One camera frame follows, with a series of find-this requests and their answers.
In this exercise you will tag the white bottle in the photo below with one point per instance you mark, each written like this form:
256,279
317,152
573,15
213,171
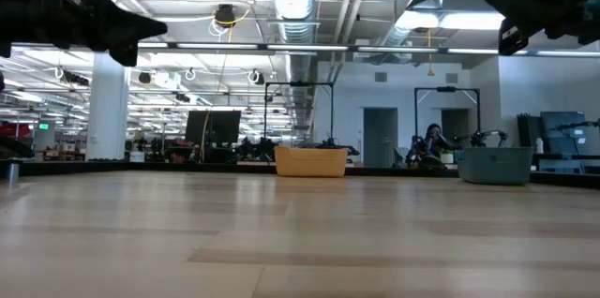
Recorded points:
539,145

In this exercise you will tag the grey metal post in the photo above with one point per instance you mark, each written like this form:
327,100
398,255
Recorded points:
12,174

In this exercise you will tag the orange plastic bin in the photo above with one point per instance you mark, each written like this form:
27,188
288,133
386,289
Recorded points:
310,162

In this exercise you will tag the white column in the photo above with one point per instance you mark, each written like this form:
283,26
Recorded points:
108,110

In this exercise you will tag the person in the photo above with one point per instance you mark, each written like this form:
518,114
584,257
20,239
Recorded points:
433,136

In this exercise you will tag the black ceiling device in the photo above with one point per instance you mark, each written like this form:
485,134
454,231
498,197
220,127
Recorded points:
225,14

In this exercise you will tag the long ceiling light rail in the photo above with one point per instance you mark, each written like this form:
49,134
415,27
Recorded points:
304,47

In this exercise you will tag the black background robot arm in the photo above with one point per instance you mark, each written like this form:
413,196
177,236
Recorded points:
487,135
328,142

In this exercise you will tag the blue plastic bin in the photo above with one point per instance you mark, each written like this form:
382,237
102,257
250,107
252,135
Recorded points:
494,167

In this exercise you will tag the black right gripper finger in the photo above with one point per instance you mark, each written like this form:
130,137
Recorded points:
525,5
512,38

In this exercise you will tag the black monitor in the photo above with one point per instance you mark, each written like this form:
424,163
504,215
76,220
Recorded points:
213,127

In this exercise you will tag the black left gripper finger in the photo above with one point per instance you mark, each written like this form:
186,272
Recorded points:
125,53
124,24

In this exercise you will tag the black gantry frame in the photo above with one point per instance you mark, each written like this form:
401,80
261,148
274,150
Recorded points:
298,84
446,88

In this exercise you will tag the grey door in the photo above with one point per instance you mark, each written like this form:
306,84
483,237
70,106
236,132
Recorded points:
380,136

